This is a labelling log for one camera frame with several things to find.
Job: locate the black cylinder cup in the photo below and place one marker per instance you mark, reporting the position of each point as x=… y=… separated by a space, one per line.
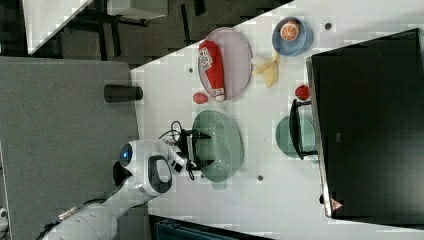
x=122 y=93

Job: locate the mint green plastic strainer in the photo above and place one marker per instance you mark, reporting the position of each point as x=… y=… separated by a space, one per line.
x=222 y=154

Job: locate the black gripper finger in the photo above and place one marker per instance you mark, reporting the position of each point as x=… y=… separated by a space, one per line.
x=199 y=135
x=199 y=165

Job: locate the blue metal frame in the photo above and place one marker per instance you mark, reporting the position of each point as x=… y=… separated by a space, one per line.
x=170 y=229

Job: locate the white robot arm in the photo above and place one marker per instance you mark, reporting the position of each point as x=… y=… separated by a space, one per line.
x=150 y=165

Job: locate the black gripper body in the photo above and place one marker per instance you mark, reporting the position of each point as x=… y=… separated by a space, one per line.
x=185 y=145

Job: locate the red ketchup bottle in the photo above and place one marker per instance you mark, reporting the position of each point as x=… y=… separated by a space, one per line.
x=211 y=68

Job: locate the orange slice toy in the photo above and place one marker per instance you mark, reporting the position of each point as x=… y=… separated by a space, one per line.
x=290 y=30

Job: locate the small red strawberry toy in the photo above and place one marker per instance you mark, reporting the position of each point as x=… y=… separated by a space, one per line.
x=302 y=92

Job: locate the blue cup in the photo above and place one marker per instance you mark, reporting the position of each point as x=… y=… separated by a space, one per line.
x=293 y=47

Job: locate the small mint green bowl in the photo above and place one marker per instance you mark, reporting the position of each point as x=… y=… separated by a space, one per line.
x=283 y=137

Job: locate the grey oval plate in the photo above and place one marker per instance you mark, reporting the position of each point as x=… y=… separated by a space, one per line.
x=235 y=57

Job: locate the peeled toy banana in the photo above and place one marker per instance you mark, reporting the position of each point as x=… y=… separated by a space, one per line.
x=266 y=68

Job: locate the black toaster oven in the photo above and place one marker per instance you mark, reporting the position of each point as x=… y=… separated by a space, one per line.
x=368 y=119

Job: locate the white side table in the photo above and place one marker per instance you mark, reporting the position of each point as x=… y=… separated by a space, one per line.
x=44 y=18

